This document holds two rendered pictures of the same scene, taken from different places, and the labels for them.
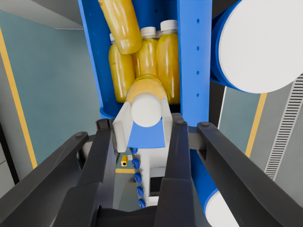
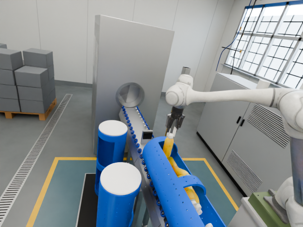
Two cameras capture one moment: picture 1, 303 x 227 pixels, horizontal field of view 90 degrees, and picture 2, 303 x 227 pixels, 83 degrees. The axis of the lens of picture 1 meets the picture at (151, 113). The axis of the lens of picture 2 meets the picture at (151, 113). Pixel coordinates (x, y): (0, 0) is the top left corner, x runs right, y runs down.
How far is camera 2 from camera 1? 1.11 m
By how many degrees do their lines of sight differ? 46
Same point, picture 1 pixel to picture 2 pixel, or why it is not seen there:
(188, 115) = (156, 142)
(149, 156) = not seen: hidden behind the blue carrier
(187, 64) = (160, 151)
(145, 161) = not seen: hidden behind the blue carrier
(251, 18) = (131, 183)
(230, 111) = (66, 206)
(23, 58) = not seen: outside the picture
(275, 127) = (20, 196)
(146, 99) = (171, 135)
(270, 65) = (118, 170)
